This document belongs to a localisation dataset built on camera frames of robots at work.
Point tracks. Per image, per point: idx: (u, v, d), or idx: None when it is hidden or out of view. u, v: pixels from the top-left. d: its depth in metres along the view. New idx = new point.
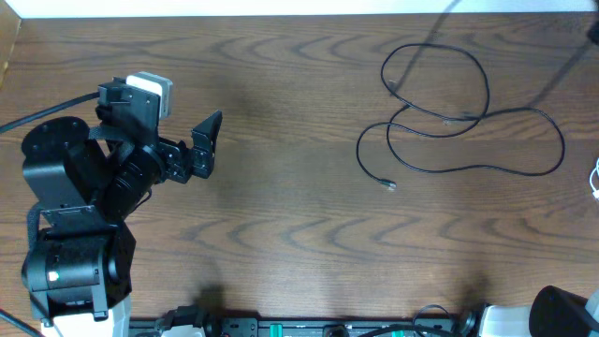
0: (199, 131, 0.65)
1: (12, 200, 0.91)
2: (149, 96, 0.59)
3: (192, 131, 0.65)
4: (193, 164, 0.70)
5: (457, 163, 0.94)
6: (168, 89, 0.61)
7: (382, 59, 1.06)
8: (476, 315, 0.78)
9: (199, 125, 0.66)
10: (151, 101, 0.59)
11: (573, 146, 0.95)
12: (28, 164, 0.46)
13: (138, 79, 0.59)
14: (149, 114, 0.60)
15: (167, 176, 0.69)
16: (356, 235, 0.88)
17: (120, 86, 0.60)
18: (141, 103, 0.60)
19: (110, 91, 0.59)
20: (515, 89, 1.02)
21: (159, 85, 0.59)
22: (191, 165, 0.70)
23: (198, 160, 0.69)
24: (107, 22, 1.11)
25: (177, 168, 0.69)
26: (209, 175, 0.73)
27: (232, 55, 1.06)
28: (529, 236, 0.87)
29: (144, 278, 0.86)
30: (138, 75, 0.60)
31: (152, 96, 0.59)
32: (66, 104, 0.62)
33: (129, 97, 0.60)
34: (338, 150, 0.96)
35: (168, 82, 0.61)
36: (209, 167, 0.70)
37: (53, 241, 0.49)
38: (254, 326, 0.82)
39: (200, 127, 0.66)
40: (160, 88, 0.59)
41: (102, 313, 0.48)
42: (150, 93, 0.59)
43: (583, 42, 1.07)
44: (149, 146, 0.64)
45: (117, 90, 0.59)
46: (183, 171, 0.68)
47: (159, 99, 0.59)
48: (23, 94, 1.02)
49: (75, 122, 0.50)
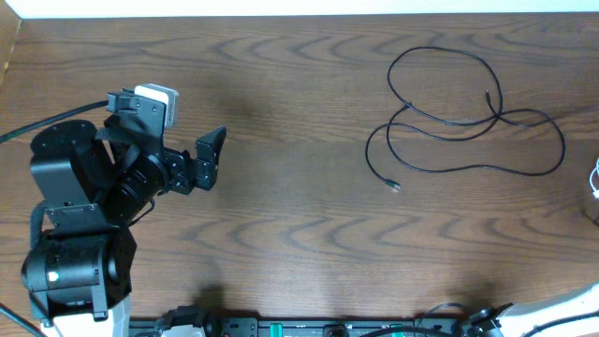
0: (203, 140, 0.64)
1: (13, 200, 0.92)
2: (154, 105, 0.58)
3: (196, 141, 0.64)
4: (197, 175, 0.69)
5: (457, 163, 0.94)
6: (174, 100, 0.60)
7: (381, 58, 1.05)
8: (493, 310, 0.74)
9: (204, 137, 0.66)
10: (157, 109, 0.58)
11: (575, 145, 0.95)
12: (36, 160, 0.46)
13: (146, 88, 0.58)
14: (154, 123, 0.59)
15: (170, 186, 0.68)
16: (356, 235, 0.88)
17: (127, 94, 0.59)
18: (148, 112, 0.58)
19: (119, 98, 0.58)
20: (516, 89, 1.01)
21: (167, 95, 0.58)
22: (195, 176, 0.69)
23: (201, 170, 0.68)
24: (108, 22, 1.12)
25: (181, 180, 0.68)
26: (211, 187, 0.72)
27: (232, 55, 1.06)
28: (530, 236, 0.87)
29: (143, 277, 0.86)
30: (145, 85, 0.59)
31: (157, 106, 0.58)
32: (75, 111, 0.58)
33: (137, 106, 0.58)
34: (338, 151, 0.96)
35: (175, 93, 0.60)
36: (211, 178, 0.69)
37: (54, 241, 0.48)
38: (254, 326, 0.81)
39: (205, 138, 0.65)
40: (168, 97, 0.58)
41: (102, 313, 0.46)
42: (156, 101, 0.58)
43: (583, 41, 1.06)
44: (155, 155, 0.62)
45: (124, 98, 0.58)
46: (187, 181, 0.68)
47: (165, 108, 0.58)
48: (24, 94, 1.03)
49: (83, 124, 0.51)
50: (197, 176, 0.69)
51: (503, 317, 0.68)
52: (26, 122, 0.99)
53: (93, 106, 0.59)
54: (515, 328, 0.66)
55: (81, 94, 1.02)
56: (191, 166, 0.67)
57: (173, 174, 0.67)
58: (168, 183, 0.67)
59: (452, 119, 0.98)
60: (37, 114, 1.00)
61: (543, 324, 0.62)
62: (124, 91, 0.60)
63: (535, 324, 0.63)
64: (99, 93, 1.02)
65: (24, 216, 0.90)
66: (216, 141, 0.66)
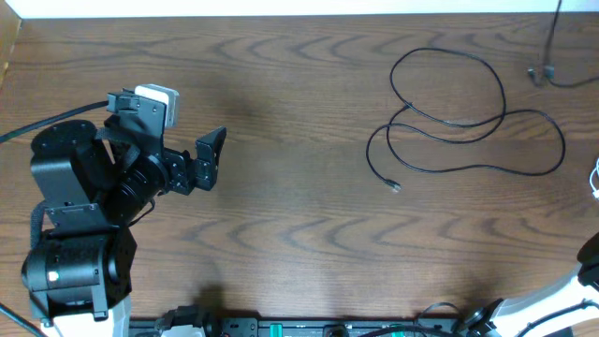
0: (203, 141, 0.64)
1: (13, 200, 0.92)
2: (155, 105, 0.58)
3: (196, 141, 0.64)
4: (197, 176, 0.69)
5: (457, 163, 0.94)
6: (175, 100, 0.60)
7: (381, 59, 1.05)
8: (486, 310, 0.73)
9: (204, 137, 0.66)
10: (157, 109, 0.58)
11: (575, 145, 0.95)
12: (36, 159, 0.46)
13: (146, 88, 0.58)
14: (154, 123, 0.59)
15: (170, 187, 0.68)
16: (356, 235, 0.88)
17: (127, 94, 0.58)
18: (148, 112, 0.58)
19: (120, 98, 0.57)
20: (516, 89, 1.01)
21: (167, 95, 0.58)
22: (195, 176, 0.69)
23: (202, 170, 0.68)
24: (108, 22, 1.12)
25: (181, 180, 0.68)
26: (211, 188, 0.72)
27: (232, 55, 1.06)
28: (530, 236, 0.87)
29: (143, 277, 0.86)
30: (146, 85, 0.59)
31: (158, 106, 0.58)
32: (76, 112, 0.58)
33: (137, 106, 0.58)
34: (338, 151, 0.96)
35: (175, 93, 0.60)
36: (211, 178, 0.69)
37: (54, 241, 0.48)
38: (254, 326, 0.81)
39: (205, 139, 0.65)
40: (168, 97, 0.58)
41: (102, 313, 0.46)
42: (156, 102, 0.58)
43: (583, 41, 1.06)
44: (155, 155, 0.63)
45: (124, 98, 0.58)
46: (187, 182, 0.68)
47: (165, 109, 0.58)
48: (23, 94, 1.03)
49: (83, 124, 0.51)
50: (197, 176, 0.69)
51: (495, 318, 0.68)
52: (26, 121, 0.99)
53: (92, 106, 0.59)
54: (509, 328, 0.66)
55: (80, 94, 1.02)
56: (191, 166, 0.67)
57: (173, 175, 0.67)
58: (168, 184, 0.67)
59: (452, 119, 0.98)
60: (36, 114, 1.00)
61: (535, 320, 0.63)
62: (123, 91, 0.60)
63: (529, 322, 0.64)
64: (99, 93, 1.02)
65: (25, 216, 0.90)
66: (216, 142, 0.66)
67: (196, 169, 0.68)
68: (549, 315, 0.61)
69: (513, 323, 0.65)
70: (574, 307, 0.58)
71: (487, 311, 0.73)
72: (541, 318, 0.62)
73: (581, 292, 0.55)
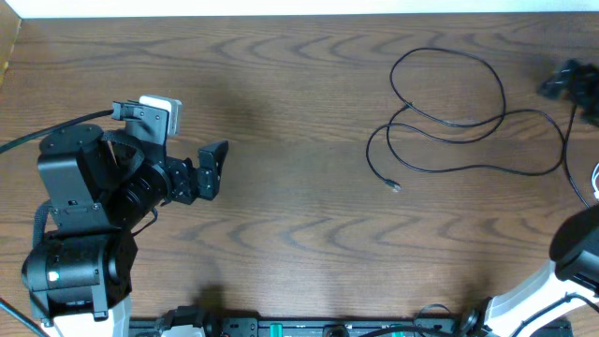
0: (205, 150, 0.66)
1: (12, 200, 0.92)
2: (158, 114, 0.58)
3: (198, 150, 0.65)
4: (198, 184, 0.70)
5: (457, 163, 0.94)
6: (177, 109, 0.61)
7: (381, 58, 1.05)
8: (479, 311, 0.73)
9: (206, 146, 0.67)
10: (160, 118, 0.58)
11: (575, 145, 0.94)
12: (43, 158, 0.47)
13: (151, 97, 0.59)
14: (158, 131, 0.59)
15: (173, 197, 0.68)
16: (356, 235, 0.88)
17: (132, 103, 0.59)
18: (152, 121, 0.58)
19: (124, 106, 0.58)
20: (516, 89, 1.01)
21: (170, 103, 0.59)
22: (197, 184, 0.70)
23: (203, 181, 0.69)
24: (109, 22, 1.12)
25: (183, 189, 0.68)
26: (213, 197, 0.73)
27: (232, 55, 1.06)
28: (530, 236, 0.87)
29: (143, 277, 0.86)
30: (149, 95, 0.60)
31: (161, 114, 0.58)
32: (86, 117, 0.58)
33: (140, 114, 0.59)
34: (338, 151, 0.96)
35: (178, 102, 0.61)
36: (213, 187, 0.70)
37: (56, 241, 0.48)
38: (254, 326, 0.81)
39: (206, 147, 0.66)
40: (170, 106, 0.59)
41: (102, 313, 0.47)
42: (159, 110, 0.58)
43: (583, 40, 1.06)
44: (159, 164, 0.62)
45: (129, 106, 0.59)
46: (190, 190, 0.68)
47: (168, 117, 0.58)
48: (24, 94, 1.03)
49: (90, 126, 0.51)
50: (199, 185, 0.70)
51: (489, 320, 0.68)
52: (26, 122, 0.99)
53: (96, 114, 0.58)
54: (505, 325, 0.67)
55: (81, 93, 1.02)
56: (193, 174, 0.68)
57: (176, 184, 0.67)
58: (170, 193, 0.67)
59: (453, 119, 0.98)
60: (36, 114, 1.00)
61: (527, 318, 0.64)
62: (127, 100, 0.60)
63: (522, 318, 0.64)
64: (98, 93, 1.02)
65: (25, 216, 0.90)
66: (217, 152, 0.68)
67: (197, 179, 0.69)
68: (538, 312, 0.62)
69: (511, 321, 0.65)
70: (559, 300, 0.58)
71: (480, 314, 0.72)
72: (533, 315, 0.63)
73: (562, 287, 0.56)
